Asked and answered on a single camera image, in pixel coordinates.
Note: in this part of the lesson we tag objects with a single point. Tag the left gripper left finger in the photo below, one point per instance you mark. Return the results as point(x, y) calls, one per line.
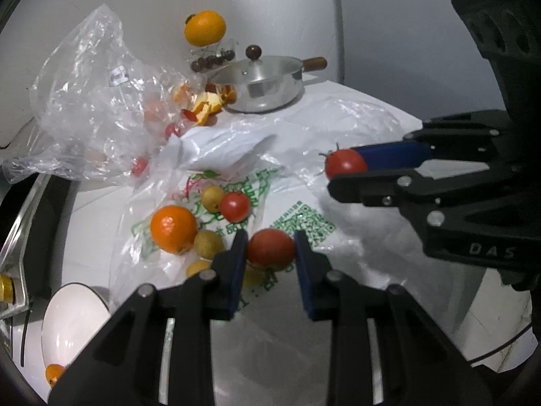
point(210, 295)

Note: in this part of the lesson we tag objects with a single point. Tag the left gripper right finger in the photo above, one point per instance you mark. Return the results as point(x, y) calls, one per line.
point(329, 294)

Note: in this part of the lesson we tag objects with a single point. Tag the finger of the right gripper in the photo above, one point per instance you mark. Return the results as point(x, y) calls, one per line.
point(405, 194)
point(422, 150)

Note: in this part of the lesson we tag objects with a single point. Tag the yellow longan fruit one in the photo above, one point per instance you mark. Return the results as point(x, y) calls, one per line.
point(197, 266)

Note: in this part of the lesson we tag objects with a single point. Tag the yellow longan fruit two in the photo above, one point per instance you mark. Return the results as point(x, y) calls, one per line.
point(207, 244)

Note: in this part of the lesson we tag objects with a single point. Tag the red cherry tomato two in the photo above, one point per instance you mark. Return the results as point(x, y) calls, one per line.
point(271, 248)

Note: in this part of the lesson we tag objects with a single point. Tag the mandarin orange three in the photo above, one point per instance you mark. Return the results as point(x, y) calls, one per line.
point(173, 229)

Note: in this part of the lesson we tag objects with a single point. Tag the red cherry tomato three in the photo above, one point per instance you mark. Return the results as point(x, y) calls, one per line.
point(235, 207)

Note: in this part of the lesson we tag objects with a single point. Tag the red cherry tomato one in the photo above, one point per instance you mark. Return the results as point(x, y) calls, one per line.
point(342, 161)

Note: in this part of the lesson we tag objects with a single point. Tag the yellow longan fruit three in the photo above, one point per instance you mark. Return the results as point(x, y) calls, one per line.
point(211, 198)

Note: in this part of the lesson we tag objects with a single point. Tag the mandarin orange one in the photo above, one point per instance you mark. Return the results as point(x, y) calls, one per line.
point(53, 373)

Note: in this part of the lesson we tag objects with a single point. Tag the yellow longan fruit four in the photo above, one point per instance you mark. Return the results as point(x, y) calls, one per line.
point(254, 277)

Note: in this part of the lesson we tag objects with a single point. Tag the flat printed plastic bag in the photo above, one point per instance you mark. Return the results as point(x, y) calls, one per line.
point(274, 160)

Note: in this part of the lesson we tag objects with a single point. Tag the white round plate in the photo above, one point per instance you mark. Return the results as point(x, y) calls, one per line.
point(74, 314)

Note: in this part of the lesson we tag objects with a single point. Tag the tomato in clear bag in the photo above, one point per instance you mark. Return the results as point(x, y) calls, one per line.
point(139, 166)

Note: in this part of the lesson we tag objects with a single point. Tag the orange peel pile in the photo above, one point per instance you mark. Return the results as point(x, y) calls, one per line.
point(199, 108)

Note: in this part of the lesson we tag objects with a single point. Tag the small steel lidded pot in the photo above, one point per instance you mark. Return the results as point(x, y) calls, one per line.
point(262, 83)

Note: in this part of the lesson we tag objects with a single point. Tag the black chopstick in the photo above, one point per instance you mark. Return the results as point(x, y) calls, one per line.
point(24, 339)

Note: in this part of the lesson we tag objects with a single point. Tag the clear crumpled plastic bag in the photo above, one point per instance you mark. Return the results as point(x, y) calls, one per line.
point(97, 107)

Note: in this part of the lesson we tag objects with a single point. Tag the steel induction cooker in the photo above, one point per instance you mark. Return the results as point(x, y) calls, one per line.
point(27, 232)

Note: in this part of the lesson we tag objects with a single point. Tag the clear box of chestnuts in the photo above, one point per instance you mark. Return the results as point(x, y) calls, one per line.
point(213, 56)

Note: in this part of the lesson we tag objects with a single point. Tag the large orange on box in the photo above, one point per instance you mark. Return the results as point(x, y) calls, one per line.
point(204, 28)

